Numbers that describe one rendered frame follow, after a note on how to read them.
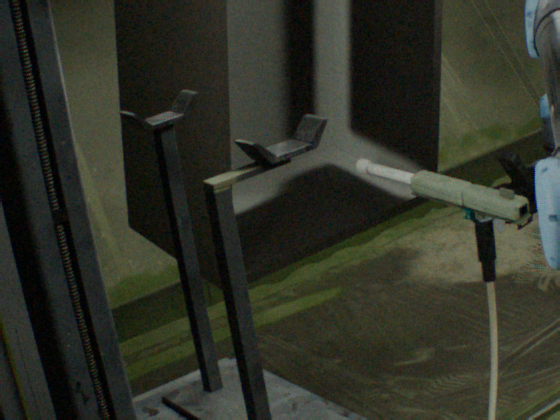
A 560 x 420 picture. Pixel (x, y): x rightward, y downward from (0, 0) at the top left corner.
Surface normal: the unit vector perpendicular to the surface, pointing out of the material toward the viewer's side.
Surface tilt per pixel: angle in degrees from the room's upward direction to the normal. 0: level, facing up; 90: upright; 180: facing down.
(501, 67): 57
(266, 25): 101
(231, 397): 0
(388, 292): 0
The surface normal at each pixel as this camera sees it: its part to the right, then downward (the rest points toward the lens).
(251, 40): 0.65, 0.36
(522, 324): -0.15, -0.93
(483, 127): 0.42, -0.35
